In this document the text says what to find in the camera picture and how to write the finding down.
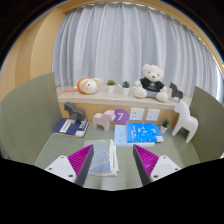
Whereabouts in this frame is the small dark horse figurine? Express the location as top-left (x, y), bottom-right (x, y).
top-left (168, 82), bottom-right (184, 103)

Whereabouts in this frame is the dark blue book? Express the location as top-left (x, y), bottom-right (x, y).
top-left (53, 117), bottom-right (90, 138)

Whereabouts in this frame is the beige wooden shelf ledge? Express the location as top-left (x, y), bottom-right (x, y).
top-left (55, 83), bottom-right (194, 112)

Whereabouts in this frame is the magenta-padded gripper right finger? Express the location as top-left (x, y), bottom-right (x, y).
top-left (132, 144), bottom-right (181, 187)

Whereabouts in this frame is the dark grey horse figurine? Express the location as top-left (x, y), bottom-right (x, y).
top-left (63, 101), bottom-right (87, 129)

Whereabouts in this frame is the light blue book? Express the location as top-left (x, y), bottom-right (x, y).
top-left (113, 124), bottom-right (156, 148)

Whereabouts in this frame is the white wall socket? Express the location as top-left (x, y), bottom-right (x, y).
top-left (129, 107), bottom-right (145, 122)
top-left (145, 108), bottom-right (161, 123)

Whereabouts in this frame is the white teddy bear, black shirt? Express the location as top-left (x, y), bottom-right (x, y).
top-left (133, 63), bottom-right (170, 103)

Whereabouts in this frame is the purple round number sign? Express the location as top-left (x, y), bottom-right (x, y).
top-left (112, 108), bottom-right (130, 125)

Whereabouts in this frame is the small potted plant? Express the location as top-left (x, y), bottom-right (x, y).
top-left (105, 79), bottom-right (117, 94)
top-left (120, 80), bottom-right (131, 96)
top-left (159, 118), bottom-right (170, 135)

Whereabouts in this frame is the light grey curtain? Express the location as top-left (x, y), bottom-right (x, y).
top-left (51, 2), bottom-right (224, 101)

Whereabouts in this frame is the large white horse figurine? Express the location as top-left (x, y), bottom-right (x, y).
top-left (171, 99), bottom-right (200, 144)

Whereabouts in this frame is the orange and white plush toy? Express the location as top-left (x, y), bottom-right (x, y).
top-left (76, 77), bottom-right (102, 95)

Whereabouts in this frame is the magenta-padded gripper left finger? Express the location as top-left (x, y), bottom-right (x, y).
top-left (45, 144), bottom-right (95, 187)

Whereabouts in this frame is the blue towel with yellow print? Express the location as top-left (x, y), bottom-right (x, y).
top-left (83, 138), bottom-right (120, 177)

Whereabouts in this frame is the green partition panel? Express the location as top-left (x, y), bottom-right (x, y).
top-left (0, 72), bottom-right (61, 166)
top-left (188, 85), bottom-right (224, 164)

